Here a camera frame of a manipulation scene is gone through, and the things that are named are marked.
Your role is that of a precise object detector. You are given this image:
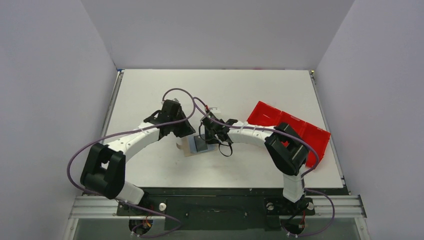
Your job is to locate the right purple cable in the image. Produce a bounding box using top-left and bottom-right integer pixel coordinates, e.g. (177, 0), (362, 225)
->
(193, 96), (336, 238)

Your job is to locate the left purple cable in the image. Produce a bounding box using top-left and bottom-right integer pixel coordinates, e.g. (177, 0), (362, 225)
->
(66, 87), (196, 229)

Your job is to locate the black looped cable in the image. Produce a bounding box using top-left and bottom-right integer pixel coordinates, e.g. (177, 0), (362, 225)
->
(217, 140), (234, 158)

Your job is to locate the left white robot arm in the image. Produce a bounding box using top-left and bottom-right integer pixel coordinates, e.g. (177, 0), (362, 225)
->
(80, 99), (196, 215)

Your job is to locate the aluminium frame rail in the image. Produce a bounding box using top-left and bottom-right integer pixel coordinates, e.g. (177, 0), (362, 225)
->
(72, 69), (369, 240)

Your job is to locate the beige leather card holder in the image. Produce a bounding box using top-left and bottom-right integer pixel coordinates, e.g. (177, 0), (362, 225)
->
(176, 135), (217, 157)

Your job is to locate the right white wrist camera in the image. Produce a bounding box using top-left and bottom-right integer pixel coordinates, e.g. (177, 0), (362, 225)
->
(209, 107), (222, 115)

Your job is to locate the dark grey credit card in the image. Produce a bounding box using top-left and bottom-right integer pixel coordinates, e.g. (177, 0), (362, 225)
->
(194, 136), (209, 153)

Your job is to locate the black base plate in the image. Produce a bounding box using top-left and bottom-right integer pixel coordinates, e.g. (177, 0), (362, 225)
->
(116, 186), (349, 232)

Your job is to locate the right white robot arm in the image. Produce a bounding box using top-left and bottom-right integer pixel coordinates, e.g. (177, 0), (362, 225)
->
(201, 112), (309, 214)

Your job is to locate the red plastic bin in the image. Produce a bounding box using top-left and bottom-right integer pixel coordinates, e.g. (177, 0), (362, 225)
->
(247, 101), (331, 162)

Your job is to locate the purple cable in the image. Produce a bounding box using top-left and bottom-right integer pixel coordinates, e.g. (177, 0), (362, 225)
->
(193, 96), (336, 238)
(66, 87), (196, 229)

